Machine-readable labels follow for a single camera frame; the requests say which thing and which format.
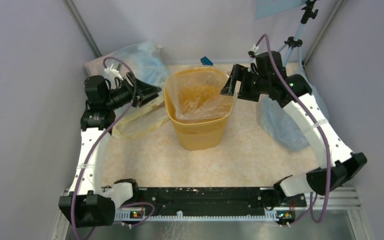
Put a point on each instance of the yellow plastic bag on floor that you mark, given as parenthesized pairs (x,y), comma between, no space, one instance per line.
(138,122)

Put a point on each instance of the large stuffed bag left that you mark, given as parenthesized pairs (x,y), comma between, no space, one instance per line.
(144,59)

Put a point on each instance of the white cable duct strip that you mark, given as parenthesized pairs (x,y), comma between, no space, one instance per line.
(125,215)

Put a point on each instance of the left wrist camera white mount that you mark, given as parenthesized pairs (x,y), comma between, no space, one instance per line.
(113,71)

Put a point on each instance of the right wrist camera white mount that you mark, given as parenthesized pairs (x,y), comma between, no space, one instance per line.
(254,51)

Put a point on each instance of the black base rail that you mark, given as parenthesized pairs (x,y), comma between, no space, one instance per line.
(215,201)

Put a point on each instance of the yellow plastic trash bin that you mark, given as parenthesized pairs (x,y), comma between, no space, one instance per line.
(199,135)

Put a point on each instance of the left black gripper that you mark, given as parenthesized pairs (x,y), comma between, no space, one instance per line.
(144,93)

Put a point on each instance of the light blue tripod stand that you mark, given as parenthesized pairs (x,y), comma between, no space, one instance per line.
(294,41)

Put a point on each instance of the clear plastic trash bag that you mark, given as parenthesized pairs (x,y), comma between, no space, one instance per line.
(193,95)

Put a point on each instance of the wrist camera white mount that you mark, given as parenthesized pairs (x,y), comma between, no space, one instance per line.
(254,51)
(113,71)

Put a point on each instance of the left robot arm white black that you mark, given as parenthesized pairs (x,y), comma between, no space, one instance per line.
(86,204)

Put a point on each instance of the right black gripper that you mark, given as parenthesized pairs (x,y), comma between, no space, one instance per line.
(240,73)

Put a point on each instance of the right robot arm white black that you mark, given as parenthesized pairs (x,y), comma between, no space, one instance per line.
(338,164)

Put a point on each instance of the blue toy brick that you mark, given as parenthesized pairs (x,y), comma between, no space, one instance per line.
(205,61)

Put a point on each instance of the blue stuffed bag right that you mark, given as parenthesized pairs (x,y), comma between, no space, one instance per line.
(279,125)

